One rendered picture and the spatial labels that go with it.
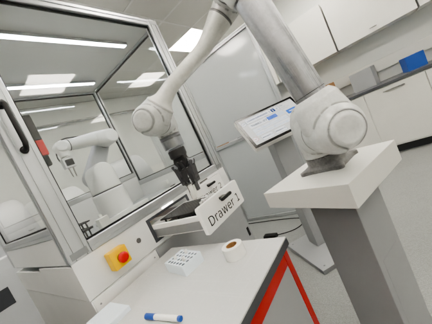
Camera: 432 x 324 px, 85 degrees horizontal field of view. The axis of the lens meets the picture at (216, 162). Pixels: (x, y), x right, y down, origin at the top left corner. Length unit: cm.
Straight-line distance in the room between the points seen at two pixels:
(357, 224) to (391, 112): 277
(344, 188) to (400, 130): 297
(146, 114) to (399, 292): 115
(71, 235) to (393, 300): 121
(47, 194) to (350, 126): 99
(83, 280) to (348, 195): 92
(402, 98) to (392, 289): 279
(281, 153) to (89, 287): 144
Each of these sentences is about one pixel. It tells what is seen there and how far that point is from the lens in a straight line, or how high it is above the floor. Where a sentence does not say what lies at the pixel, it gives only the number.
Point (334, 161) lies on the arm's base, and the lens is 100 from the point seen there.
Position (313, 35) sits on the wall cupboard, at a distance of 412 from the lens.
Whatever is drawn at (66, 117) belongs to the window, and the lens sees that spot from 114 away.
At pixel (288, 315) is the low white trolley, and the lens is 80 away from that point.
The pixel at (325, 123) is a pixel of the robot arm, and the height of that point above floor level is 104.
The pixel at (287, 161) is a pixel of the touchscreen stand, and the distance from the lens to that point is 187.
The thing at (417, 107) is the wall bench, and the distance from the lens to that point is 371.
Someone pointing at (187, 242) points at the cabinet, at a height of 72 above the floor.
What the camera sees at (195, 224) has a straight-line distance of 94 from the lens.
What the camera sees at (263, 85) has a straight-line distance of 257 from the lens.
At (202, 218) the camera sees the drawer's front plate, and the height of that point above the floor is 89.
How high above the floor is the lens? 112
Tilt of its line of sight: 5 degrees down
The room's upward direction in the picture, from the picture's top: 25 degrees counter-clockwise
